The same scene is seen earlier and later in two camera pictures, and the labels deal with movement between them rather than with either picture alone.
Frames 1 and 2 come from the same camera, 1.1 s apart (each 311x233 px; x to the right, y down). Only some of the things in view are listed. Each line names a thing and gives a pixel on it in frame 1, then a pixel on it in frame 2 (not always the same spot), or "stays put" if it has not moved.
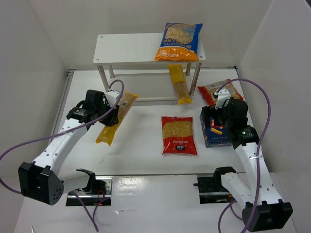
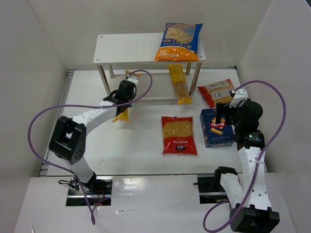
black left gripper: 112,116 → 122,107
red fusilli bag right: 207,91 stays put
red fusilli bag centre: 178,136 stays put
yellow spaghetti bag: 108,132 → 124,117
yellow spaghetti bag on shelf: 178,77 stays put
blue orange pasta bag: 180,42 stays put
